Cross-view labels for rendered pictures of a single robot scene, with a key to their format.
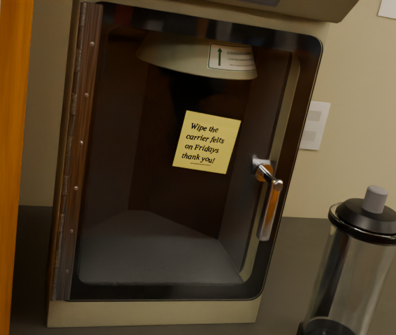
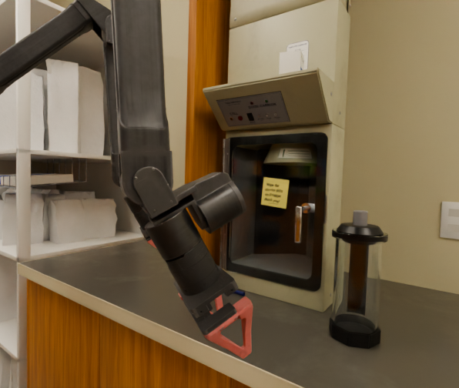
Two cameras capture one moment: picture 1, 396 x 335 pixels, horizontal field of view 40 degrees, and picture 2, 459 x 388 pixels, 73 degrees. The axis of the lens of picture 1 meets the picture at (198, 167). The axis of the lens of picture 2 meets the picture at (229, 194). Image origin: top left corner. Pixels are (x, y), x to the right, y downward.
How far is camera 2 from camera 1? 0.64 m
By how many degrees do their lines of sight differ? 56
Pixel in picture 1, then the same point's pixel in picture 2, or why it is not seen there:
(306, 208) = not seen: outside the picture
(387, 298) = not seen: outside the picture
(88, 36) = (226, 151)
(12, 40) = (189, 150)
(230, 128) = (284, 184)
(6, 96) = (187, 169)
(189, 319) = (282, 297)
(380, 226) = (349, 229)
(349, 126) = not seen: outside the picture
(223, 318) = (302, 302)
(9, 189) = not seen: hidden behind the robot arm
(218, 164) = (282, 203)
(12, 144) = not seen: hidden behind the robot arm
